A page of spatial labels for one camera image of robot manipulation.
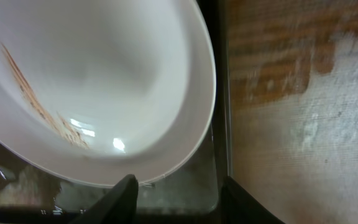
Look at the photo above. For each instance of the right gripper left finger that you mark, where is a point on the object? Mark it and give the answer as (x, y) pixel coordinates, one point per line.
(118, 206)

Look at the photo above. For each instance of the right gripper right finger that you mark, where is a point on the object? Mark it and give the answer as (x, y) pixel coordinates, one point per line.
(239, 207)

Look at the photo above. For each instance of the pink white plate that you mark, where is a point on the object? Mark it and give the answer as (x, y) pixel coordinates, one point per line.
(91, 91)

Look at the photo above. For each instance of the brown serving tray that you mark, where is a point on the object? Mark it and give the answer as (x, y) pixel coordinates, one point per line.
(189, 195)

